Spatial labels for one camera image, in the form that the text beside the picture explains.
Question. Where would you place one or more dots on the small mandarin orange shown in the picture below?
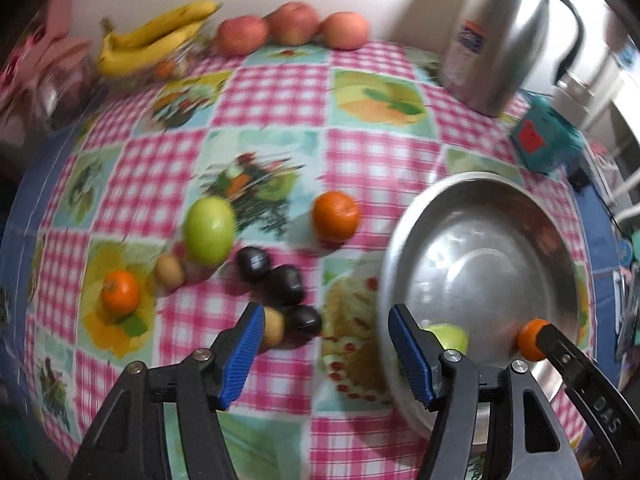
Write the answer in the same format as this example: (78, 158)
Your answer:
(532, 340)

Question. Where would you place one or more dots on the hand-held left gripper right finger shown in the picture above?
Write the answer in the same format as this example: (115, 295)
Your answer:
(407, 355)

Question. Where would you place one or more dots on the bunch of yellow bananas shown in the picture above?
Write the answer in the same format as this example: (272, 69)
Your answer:
(150, 35)

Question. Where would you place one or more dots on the pink wrapped gift jar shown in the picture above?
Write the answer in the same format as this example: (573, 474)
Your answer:
(55, 55)

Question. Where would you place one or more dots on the black adapter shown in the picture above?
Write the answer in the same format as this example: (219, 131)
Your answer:
(580, 177)

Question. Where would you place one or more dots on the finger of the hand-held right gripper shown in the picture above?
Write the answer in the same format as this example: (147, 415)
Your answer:
(575, 366)

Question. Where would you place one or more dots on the teal box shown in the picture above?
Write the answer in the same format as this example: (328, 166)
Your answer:
(542, 135)

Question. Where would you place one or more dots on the clear glass bowl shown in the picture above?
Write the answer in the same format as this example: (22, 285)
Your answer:
(182, 57)

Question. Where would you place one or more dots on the stainless steel thermos jug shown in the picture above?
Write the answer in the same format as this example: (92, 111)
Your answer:
(490, 35)

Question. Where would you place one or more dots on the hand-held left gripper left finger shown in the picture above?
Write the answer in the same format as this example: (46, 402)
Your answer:
(245, 355)

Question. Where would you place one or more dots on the green apple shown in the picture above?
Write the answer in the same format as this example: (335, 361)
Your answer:
(210, 230)
(450, 337)

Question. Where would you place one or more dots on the pink checked fruit print tablecloth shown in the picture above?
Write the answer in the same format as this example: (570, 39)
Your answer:
(350, 160)

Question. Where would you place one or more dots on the small tan fruit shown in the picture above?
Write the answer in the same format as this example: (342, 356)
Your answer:
(167, 270)
(274, 327)

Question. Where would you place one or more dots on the metal bowl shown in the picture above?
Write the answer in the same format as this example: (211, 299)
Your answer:
(475, 260)

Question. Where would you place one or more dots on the red apple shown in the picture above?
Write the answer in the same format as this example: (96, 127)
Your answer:
(292, 22)
(345, 30)
(240, 35)

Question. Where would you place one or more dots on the dark plum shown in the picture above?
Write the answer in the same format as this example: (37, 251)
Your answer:
(302, 321)
(252, 262)
(285, 284)

